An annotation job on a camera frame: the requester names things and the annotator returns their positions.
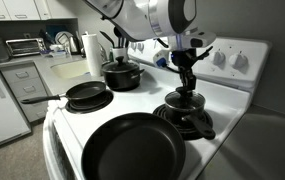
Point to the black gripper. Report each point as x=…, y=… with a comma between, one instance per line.
x=185, y=60

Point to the small glass pot lid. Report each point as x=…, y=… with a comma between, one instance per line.
x=185, y=101

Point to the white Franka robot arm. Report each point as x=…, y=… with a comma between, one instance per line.
x=142, y=15

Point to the large black pot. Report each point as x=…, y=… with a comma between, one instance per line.
x=122, y=80

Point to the large glass pot lid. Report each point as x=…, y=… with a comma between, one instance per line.
x=120, y=65

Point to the small black saucepan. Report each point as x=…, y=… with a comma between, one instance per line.
x=198, y=125

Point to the white stove knob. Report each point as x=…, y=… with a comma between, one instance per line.
x=217, y=57
x=238, y=60

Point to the white electric stove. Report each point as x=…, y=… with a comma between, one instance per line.
x=132, y=103

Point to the white utensil holder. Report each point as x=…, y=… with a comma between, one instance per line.
x=118, y=53

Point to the large black frying pan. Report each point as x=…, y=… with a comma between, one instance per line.
x=135, y=150

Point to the black ladle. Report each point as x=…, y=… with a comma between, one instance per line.
x=117, y=33

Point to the black flat kitchen utensil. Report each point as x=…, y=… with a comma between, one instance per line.
x=107, y=38

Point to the black coil burner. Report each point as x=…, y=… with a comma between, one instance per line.
x=92, y=105

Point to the white paper towel roll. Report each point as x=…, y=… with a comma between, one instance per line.
x=92, y=55

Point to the small black frying pan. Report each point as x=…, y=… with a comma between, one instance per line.
x=85, y=90

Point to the cream kitchen sink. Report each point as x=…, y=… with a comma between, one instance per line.
x=70, y=68

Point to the steel electric kettle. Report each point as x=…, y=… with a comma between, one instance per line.
x=74, y=45

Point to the white plate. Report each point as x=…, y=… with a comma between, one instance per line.
x=62, y=37

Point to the grey drawer cabinet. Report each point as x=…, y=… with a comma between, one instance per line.
x=25, y=83

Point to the silver toaster oven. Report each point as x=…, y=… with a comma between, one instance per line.
x=25, y=46

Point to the white wall cabinets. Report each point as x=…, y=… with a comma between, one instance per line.
x=15, y=8

